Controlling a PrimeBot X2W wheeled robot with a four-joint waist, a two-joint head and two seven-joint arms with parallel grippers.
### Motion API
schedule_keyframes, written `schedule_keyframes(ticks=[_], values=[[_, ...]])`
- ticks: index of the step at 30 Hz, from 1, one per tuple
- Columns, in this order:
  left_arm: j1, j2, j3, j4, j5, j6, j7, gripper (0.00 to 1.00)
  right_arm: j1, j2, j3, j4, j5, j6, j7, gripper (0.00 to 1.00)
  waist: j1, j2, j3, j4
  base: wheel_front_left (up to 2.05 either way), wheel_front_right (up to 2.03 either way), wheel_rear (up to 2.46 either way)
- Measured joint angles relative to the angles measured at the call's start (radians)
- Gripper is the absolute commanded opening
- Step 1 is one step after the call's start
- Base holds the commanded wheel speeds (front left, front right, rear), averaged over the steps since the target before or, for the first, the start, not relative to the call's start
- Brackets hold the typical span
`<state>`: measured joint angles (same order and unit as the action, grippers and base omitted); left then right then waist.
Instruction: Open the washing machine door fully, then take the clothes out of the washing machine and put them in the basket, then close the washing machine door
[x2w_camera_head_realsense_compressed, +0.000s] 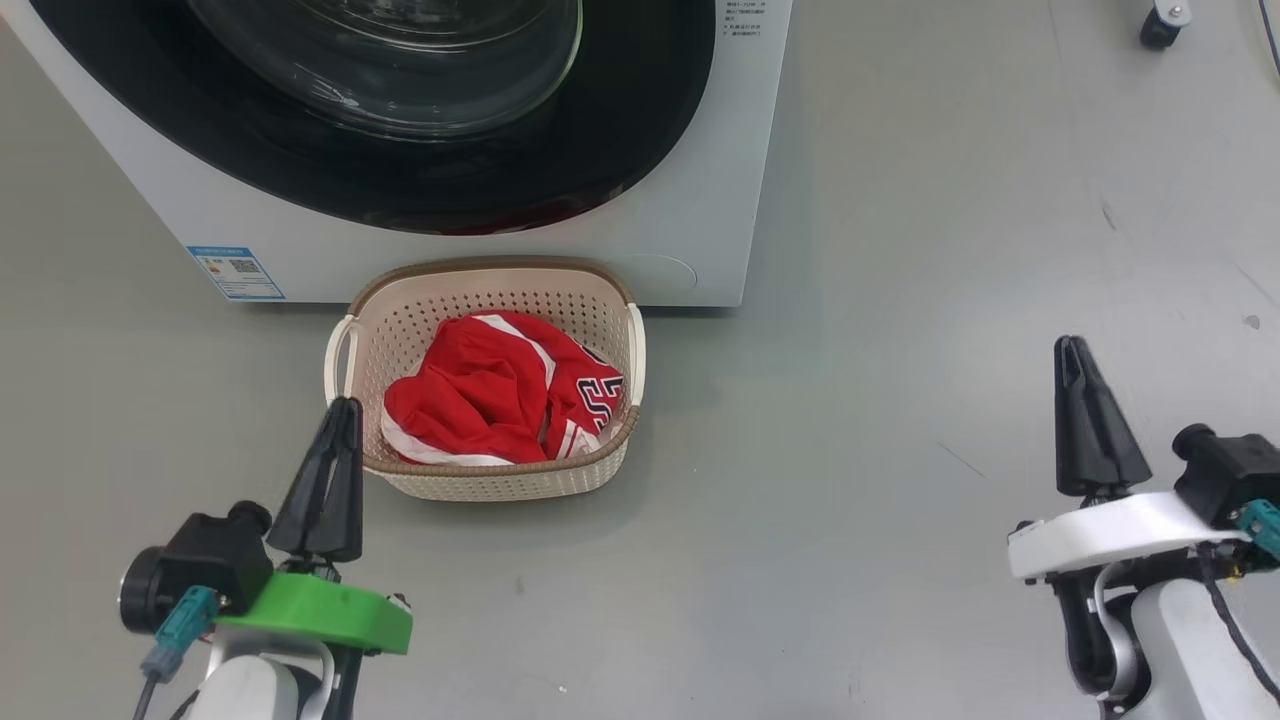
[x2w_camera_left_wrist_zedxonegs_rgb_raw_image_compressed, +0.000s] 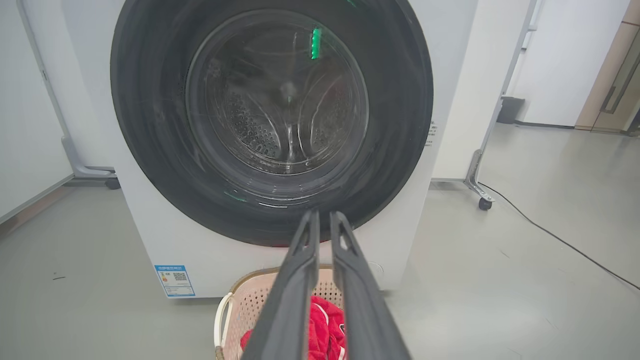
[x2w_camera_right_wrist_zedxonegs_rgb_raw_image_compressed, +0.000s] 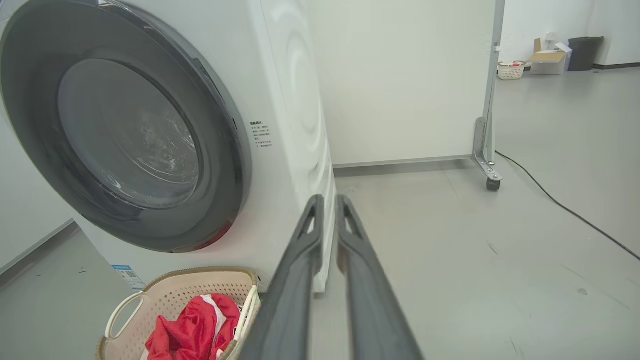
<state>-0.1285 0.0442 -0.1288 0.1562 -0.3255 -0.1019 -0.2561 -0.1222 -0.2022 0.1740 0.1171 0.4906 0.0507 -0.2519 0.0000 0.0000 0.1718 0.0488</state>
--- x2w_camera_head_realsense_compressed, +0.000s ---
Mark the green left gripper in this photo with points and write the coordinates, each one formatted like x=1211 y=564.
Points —
x=330 y=615

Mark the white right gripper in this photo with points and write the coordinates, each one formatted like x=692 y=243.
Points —
x=1110 y=530

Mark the plain red garment white trim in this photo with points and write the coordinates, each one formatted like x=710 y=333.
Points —
x=470 y=390

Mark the washing machine door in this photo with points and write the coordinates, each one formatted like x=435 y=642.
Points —
x=640 y=120

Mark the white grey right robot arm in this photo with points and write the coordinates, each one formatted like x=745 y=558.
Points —
x=1180 y=660

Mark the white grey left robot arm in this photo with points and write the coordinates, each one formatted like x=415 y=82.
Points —
x=250 y=690

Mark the cream perforated laundry basket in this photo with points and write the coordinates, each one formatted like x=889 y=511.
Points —
x=480 y=485

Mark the white front-load washing machine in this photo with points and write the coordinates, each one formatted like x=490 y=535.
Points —
x=700 y=200

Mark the blue energy label sticker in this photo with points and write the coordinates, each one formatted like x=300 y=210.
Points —
x=235 y=273

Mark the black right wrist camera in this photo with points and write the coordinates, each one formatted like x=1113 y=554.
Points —
x=1235 y=475

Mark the metal frame leg with caster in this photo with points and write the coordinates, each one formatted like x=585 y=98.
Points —
x=1160 y=28

